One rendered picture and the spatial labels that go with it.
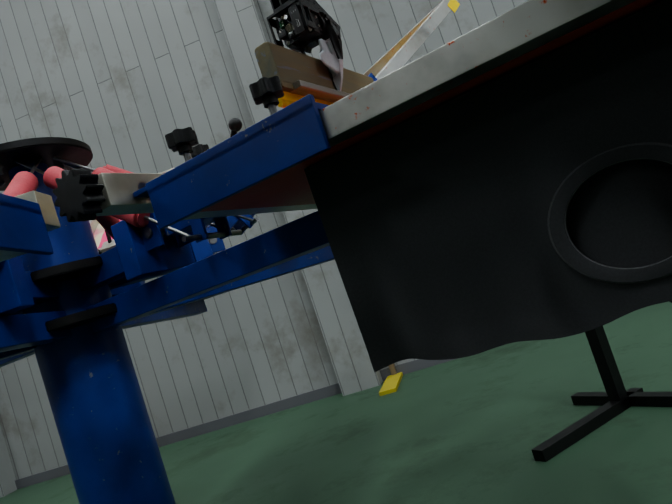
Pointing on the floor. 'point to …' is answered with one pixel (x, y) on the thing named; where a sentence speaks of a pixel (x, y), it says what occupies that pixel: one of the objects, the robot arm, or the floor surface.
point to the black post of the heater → (615, 397)
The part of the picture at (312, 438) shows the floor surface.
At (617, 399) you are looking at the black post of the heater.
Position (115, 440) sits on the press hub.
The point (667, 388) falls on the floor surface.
